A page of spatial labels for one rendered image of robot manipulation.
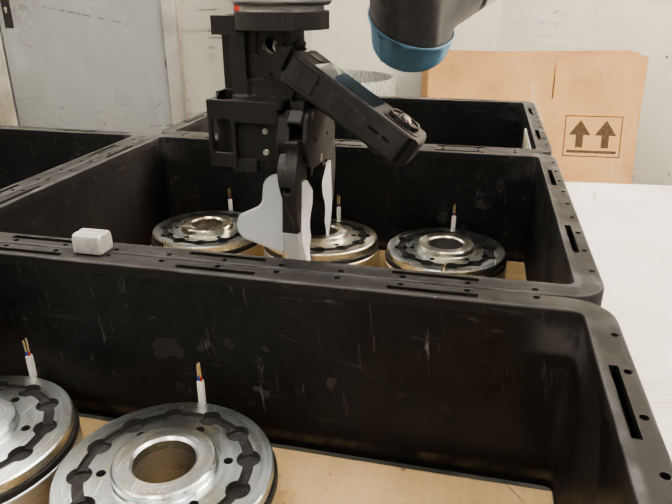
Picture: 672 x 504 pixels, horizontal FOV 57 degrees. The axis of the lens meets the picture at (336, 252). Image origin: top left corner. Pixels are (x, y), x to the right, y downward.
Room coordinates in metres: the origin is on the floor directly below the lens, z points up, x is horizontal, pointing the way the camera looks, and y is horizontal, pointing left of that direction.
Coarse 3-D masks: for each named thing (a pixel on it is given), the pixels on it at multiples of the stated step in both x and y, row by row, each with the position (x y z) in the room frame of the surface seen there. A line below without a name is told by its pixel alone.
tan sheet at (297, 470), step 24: (288, 456) 0.27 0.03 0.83; (312, 456) 0.27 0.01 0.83; (288, 480) 0.25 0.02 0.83; (312, 480) 0.25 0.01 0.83; (336, 480) 0.25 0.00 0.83; (360, 480) 0.25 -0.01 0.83; (384, 480) 0.25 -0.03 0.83; (408, 480) 0.25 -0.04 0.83; (432, 480) 0.25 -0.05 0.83; (456, 480) 0.25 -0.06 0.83; (480, 480) 0.25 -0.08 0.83
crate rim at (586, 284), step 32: (96, 160) 0.53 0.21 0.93; (512, 160) 0.55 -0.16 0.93; (544, 160) 0.53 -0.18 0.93; (32, 192) 0.44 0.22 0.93; (576, 224) 0.37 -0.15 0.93; (160, 256) 0.32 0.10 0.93; (192, 256) 0.32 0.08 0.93; (224, 256) 0.32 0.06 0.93; (256, 256) 0.32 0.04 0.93; (576, 256) 0.32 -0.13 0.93; (480, 288) 0.28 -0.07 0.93; (512, 288) 0.28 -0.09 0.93; (544, 288) 0.28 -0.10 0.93; (576, 288) 0.28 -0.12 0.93
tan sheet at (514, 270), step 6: (378, 252) 0.56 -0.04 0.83; (384, 252) 0.56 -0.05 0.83; (378, 258) 0.55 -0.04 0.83; (384, 258) 0.55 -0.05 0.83; (378, 264) 0.53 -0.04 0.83; (384, 264) 0.53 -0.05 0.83; (510, 264) 0.53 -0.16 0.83; (516, 264) 0.53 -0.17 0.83; (522, 264) 0.53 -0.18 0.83; (510, 270) 0.52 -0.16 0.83; (516, 270) 0.52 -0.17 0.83; (522, 270) 0.52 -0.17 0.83; (510, 276) 0.51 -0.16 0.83; (516, 276) 0.51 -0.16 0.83; (522, 276) 0.51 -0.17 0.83
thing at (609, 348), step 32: (0, 256) 0.32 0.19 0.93; (32, 256) 0.32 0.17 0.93; (64, 256) 0.32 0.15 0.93; (96, 256) 0.32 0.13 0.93; (128, 256) 0.32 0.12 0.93; (256, 288) 0.29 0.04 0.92; (288, 288) 0.29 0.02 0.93; (320, 288) 0.28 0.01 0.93; (352, 288) 0.28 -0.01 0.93; (384, 288) 0.28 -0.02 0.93; (416, 288) 0.28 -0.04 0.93; (448, 288) 0.28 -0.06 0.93; (576, 320) 0.25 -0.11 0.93; (608, 320) 0.25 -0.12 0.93; (608, 352) 0.22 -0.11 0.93; (608, 384) 0.20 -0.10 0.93; (640, 384) 0.20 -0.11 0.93; (608, 416) 0.18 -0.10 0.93; (640, 416) 0.18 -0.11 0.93; (640, 448) 0.16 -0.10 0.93; (640, 480) 0.15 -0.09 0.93
